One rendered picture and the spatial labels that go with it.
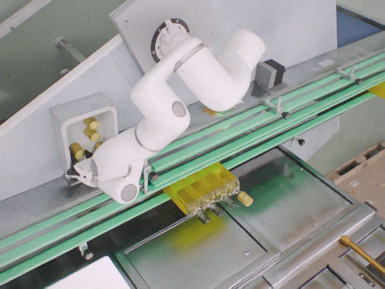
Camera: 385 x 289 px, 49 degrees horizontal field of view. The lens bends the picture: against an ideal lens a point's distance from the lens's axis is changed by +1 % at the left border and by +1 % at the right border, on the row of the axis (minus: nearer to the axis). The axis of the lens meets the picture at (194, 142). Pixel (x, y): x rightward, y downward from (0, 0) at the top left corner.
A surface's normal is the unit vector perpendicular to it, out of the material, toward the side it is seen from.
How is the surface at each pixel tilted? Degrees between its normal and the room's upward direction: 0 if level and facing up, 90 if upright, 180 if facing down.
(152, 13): 3
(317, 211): 90
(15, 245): 90
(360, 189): 83
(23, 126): 0
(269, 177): 90
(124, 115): 0
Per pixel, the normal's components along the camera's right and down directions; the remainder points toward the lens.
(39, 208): 0.07, -0.77
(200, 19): 0.65, 0.49
